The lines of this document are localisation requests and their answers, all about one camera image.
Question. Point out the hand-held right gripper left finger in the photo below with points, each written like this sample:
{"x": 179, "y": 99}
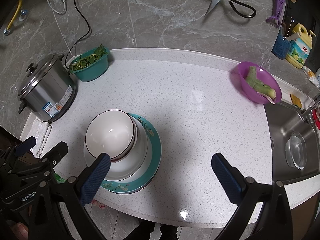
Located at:
{"x": 96, "y": 177}

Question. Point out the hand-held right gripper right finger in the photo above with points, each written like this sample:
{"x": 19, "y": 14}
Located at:
{"x": 226, "y": 177}

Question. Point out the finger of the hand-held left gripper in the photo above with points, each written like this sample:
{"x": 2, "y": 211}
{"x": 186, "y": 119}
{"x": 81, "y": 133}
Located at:
{"x": 55, "y": 153}
{"x": 25, "y": 145}

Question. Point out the floral dark-rimmed bowl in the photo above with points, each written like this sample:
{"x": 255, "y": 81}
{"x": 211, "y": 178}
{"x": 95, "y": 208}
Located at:
{"x": 110, "y": 135}

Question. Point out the large plain white bowl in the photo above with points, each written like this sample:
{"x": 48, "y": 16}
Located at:
{"x": 140, "y": 162}

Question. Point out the small plain white bowl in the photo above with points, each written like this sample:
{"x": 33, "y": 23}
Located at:
{"x": 136, "y": 142}

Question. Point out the large teal floral plate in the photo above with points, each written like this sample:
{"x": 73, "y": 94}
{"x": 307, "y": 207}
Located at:
{"x": 156, "y": 155}

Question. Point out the small teal floral plate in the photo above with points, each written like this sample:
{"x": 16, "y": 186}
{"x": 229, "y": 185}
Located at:
{"x": 145, "y": 129}

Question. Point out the person's left hand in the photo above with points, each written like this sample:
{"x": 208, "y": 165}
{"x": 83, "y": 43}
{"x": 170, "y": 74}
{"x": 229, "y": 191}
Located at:
{"x": 21, "y": 231}

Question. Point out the white towel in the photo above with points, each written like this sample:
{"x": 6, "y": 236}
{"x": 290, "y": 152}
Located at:
{"x": 42, "y": 137}

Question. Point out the green object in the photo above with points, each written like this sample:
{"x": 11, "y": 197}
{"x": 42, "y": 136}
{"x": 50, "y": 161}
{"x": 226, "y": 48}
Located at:
{"x": 59, "y": 178}

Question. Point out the pink patterned cloth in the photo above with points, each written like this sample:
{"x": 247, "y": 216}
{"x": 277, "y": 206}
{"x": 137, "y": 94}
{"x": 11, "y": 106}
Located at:
{"x": 98, "y": 204}

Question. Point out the stainless steel rice cooker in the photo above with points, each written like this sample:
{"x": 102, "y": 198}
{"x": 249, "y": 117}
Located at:
{"x": 47, "y": 90}

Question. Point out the stainless steel sink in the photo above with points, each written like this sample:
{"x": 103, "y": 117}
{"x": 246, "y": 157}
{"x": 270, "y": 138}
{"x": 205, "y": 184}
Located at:
{"x": 277, "y": 130}

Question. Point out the clear plastic container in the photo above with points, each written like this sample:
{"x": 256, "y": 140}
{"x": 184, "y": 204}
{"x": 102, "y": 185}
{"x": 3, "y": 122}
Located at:
{"x": 296, "y": 150}

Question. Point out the white spoon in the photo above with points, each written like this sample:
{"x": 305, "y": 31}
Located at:
{"x": 268, "y": 100}

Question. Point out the teal plastic colander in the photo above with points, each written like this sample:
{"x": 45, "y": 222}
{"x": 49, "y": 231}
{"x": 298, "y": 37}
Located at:
{"x": 92, "y": 71}

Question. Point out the purple plastic basin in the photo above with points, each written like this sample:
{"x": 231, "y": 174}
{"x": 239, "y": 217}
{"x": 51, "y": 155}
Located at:
{"x": 243, "y": 85}

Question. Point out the green lettuce stem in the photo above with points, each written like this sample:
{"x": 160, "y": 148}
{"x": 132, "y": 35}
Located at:
{"x": 260, "y": 85}

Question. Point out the green leafy vegetables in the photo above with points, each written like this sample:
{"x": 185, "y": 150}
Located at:
{"x": 86, "y": 60}

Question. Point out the yellow sponge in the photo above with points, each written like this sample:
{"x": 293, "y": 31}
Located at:
{"x": 295, "y": 100}

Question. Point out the red white object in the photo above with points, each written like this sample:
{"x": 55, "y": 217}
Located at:
{"x": 317, "y": 120}

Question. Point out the metal faucet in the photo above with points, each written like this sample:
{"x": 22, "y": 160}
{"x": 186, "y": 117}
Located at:
{"x": 310, "y": 110}

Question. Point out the white yellow tube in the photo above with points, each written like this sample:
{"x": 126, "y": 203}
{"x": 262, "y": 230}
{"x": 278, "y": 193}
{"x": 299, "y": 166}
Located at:
{"x": 310, "y": 75}

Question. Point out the blue hanging holder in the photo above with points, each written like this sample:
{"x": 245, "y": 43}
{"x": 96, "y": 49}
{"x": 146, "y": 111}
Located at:
{"x": 281, "y": 46}

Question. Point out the yellow dish soap bottle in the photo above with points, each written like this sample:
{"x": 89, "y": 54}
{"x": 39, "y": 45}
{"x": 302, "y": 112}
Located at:
{"x": 300, "y": 50}

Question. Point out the purple peeler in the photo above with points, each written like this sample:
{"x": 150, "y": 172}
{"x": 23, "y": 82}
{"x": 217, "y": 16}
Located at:
{"x": 279, "y": 5}

